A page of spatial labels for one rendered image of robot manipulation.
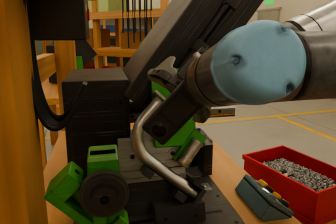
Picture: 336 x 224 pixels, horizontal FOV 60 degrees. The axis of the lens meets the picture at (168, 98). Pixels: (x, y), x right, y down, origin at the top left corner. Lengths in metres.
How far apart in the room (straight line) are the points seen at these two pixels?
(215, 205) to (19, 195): 0.51
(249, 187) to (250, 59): 0.66
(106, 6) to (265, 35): 3.71
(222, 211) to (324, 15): 0.56
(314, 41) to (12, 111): 0.43
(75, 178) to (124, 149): 0.31
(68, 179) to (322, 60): 0.39
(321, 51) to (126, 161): 0.59
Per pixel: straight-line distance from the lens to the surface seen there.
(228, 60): 0.26
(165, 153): 0.80
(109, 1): 3.95
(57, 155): 1.30
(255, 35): 0.27
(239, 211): 0.86
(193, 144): 0.76
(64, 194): 0.51
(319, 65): 0.32
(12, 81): 0.51
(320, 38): 0.34
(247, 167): 1.16
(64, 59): 1.52
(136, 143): 0.73
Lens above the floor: 1.36
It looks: 12 degrees down
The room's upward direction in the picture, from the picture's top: straight up
